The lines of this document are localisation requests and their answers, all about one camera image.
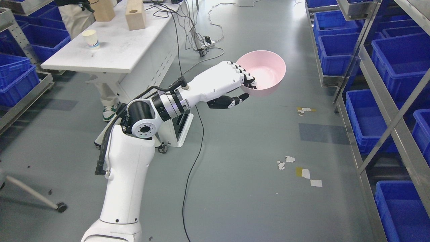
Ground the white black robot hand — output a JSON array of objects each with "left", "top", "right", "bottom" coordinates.
[{"left": 179, "top": 61, "right": 256, "bottom": 109}]

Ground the pink ikea bowl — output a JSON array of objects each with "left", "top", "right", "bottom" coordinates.
[{"left": 236, "top": 50, "right": 286, "bottom": 97}]

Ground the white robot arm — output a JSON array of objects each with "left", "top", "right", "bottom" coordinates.
[{"left": 81, "top": 77, "right": 187, "bottom": 242}]

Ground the white power strip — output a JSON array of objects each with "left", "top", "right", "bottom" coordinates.
[{"left": 198, "top": 40, "right": 216, "bottom": 51}]

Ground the white folding table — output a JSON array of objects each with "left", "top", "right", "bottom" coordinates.
[{"left": 40, "top": 0, "right": 199, "bottom": 148}]

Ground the wooden block with hole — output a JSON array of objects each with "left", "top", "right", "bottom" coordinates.
[{"left": 125, "top": 0, "right": 146, "bottom": 31}]

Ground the paper cup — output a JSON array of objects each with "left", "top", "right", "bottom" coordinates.
[{"left": 82, "top": 29, "right": 100, "bottom": 50}]

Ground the wooden block left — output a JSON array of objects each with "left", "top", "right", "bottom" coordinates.
[{"left": 89, "top": 0, "right": 115, "bottom": 22}]

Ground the person in beige trousers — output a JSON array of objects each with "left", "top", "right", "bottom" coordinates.
[{"left": 55, "top": 0, "right": 118, "bottom": 122}]

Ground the black floor cable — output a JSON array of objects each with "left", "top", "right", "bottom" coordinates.
[{"left": 181, "top": 106, "right": 205, "bottom": 242}]

